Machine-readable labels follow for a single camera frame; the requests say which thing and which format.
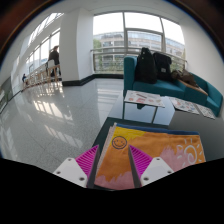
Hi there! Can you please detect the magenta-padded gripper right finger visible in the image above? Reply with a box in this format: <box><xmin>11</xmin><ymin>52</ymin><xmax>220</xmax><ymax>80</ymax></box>
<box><xmin>127</xmin><ymin>145</ymin><xmax>175</xmax><ymax>188</ymax></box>

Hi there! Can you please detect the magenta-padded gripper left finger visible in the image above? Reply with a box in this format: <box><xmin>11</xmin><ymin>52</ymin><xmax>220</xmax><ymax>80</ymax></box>
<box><xmin>52</xmin><ymin>144</ymin><xmax>101</xmax><ymax>189</ymax></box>

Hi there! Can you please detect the orange pink sun-print towel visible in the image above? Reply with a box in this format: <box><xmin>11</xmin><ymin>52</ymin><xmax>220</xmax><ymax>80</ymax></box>
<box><xmin>94</xmin><ymin>122</ymin><xmax>207</xmax><ymax>191</ymax></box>

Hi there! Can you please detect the printed sticker sheet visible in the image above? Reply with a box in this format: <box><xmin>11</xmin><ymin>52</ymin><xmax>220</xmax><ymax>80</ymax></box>
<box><xmin>123</xmin><ymin>89</ymin><xmax>166</xmax><ymax>109</ymax></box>
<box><xmin>168</xmin><ymin>96</ymin><xmax>201</xmax><ymax>116</ymax></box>
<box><xmin>194</xmin><ymin>103</ymin><xmax>217</xmax><ymax>120</ymax></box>

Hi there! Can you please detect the teal sofa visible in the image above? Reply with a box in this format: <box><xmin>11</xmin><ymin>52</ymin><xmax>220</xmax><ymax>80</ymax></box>
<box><xmin>123</xmin><ymin>54</ymin><xmax>188</xmax><ymax>101</ymax></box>

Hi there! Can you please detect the wooden-topped teal side table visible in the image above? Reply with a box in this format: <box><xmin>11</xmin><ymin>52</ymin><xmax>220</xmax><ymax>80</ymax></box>
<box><xmin>176</xmin><ymin>79</ymin><xmax>210</xmax><ymax>105</ymax></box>

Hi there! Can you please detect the teal armchair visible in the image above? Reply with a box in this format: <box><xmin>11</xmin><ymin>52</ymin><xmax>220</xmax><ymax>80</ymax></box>
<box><xmin>191</xmin><ymin>73</ymin><xmax>224</xmax><ymax>118</ymax></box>

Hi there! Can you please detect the brown jacket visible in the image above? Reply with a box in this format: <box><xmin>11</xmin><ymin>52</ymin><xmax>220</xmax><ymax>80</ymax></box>
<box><xmin>170</xmin><ymin>68</ymin><xmax>200</xmax><ymax>89</ymax></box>

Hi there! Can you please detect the wooden railing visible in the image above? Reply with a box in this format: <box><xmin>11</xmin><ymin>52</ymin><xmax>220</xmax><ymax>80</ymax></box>
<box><xmin>22</xmin><ymin>63</ymin><xmax>63</xmax><ymax>90</ymax></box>

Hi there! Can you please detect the large black backpack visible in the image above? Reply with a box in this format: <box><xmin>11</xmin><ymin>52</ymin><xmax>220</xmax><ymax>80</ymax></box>
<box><xmin>134</xmin><ymin>47</ymin><xmax>158</xmax><ymax>85</ymax></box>

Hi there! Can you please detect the black backpack with label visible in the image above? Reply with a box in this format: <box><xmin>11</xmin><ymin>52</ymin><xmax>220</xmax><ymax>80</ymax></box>
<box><xmin>152</xmin><ymin>51</ymin><xmax>174</xmax><ymax>83</ymax></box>

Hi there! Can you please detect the person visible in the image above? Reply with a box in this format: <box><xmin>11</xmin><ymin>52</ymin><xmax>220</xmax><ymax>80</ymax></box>
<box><xmin>47</xmin><ymin>45</ymin><xmax>62</xmax><ymax>83</ymax></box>

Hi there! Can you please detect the metal window railing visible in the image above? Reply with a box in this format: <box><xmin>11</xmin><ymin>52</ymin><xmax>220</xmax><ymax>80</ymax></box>
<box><xmin>90</xmin><ymin>45</ymin><xmax>188</xmax><ymax>74</ymax></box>

